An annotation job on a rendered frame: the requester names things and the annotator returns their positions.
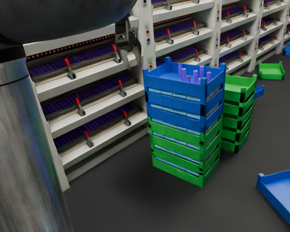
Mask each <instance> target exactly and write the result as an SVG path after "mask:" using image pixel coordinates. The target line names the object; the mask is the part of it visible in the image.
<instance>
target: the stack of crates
mask: <svg viewBox="0 0 290 232"><path fill-rule="evenodd" d="M256 82H257V75H255V74H253V77H252V78H247V77H240V76H233V75H226V78H225V92H224V105H223V118H222V132H221V145H220V148H222V149H224V150H228V151H231V152H234V153H238V152H239V151H240V149H241V148H242V146H243V145H244V143H245V141H246V140H247V138H248V137H249V132H250V125H251V118H252V111H253V104H254V98H255V89H256Z"/></svg>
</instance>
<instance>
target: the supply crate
mask: <svg viewBox="0 0 290 232"><path fill-rule="evenodd" d="M182 68H185V69H186V76H187V75H190V76H191V82H185V81H182V77H180V76H179V74H178V63H174V62H171V60H170V57H166V58H165V63H164V64H162V65H160V66H158V67H156V68H154V69H153V70H151V71H148V69H147V68H144V69H142V72H143V80H144V86H145V87H151V88H156V89H161V90H165V91H170V92H174V93H180V94H185V95H189V96H194V97H198V98H203V99H205V98H206V97H207V96H209V95H210V94H211V93H212V92H213V91H214V90H215V89H216V88H217V87H218V86H220V85H221V84H222V83H223V82H224V81H225V78H226V63H221V64H220V68H216V67H208V66H204V77H202V78H201V81H200V84H198V79H199V78H200V65H192V64H182ZM194 70H197V84H196V83H193V71H194ZM207 72H211V81H209V82H208V83H207V81H208V78H207V77H206V75H207Z"/></svg>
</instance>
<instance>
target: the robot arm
mask: <svg viewBox="0 0 290 232"><path fill-rule="evenodd" d="M136 2H137V0H0V232H74V230H73V226H72V223H71V220H70V216H69V213H68V209H67V206H66V202H65V199H64V195H63V191H62V188H61V185H60V181H59V178H58V174H57V171H56V167H55V164H54V160H53V157H52V153H51V150H50V146H49V143H48V140H47V136H46V132H45V129H44V125H43V122H42V118H41V115H40V111H39V108H38V104H37V101H36V98H35V94H34V90H33V87H32V84H31V80H30V77H29V73H28V69H27V66H26V59H27V58H26V54H25V51H24V47H23V44H29V43H34V42H41V41H50V40H55V39H60V38H64V37H68V36H72V35H78V34H82V33H86V32H89V31H93V30H97V29H101V28H103V27H106V26H109V25H111V24H113V23H115V43H116V51H117V53H118V55H119V57H120V59H121V60H122V62H123V63H124V65H125V66H126V67H127V68H128V69H129V70H131V69H130V64H129V63H128V58H127V55H128V51H127V50H125V48H126V47H128V46H131V47H133V45H134V48H133V49H132V52H133V54H134V55H135V60H136V61H137V66H138V68H140V65H141V43H140V41H139V40H138V36H137V32H136V28H135V27H132V28H131V25H130V21H129V17H130V16H131V13H130V12H131V11H132V8H133V7H134V5H135V4H136ZM135 35H136V36H135Z"/></svg>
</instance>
